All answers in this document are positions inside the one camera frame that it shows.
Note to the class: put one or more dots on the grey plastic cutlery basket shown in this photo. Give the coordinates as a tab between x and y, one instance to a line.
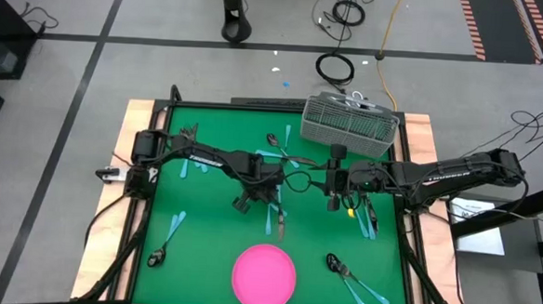
347	128

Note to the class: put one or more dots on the black metal rig frame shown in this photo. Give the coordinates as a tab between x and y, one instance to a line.
209	105

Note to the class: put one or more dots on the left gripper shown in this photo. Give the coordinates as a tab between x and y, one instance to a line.
265	179

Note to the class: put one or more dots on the pink round plate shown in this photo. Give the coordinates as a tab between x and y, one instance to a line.
264	278

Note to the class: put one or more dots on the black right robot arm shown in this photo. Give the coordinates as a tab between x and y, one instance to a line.
438	177

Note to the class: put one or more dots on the black stand with oval cutout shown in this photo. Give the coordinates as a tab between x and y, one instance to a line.
234	24

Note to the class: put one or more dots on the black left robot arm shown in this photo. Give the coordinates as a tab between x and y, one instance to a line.
206	160

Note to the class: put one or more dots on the black slotted bar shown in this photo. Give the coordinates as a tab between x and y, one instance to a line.
269	101

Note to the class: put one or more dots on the black metal desk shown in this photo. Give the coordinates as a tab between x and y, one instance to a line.
506	210

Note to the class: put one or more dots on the white paper sheet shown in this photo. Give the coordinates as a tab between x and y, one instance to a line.
481	237

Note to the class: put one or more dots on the green table mat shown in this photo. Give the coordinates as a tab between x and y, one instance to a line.
200	260

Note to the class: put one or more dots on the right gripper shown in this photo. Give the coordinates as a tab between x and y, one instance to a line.
351	177

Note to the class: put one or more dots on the black cabinet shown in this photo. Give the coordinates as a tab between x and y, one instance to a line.
3	26

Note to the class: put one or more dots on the small yellow clip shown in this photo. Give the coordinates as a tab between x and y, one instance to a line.
351	213

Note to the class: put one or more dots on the silver table clamp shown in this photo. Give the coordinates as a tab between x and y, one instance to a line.
112	174

